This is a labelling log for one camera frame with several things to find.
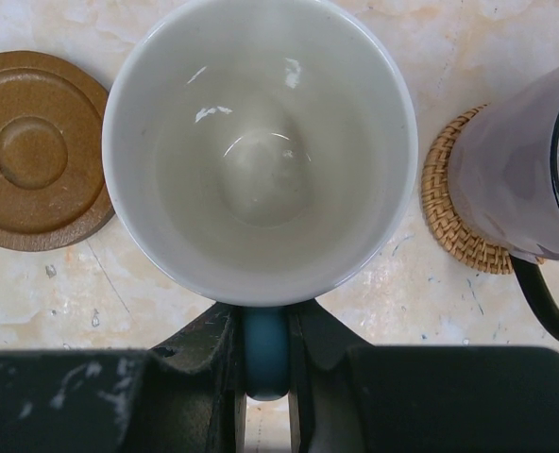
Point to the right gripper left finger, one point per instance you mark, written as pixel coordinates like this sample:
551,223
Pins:
185,394

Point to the purple transparent mug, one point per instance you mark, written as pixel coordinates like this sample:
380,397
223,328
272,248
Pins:
503,180

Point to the brown wooden coaster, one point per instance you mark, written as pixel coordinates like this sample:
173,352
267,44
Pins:
52,187

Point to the light woven rattan coaster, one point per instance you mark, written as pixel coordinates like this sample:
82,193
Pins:
444,223

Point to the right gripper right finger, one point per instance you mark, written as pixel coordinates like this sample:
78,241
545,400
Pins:
348,395

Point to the white mug blue handle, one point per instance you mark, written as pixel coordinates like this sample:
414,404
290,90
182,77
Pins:
260,153

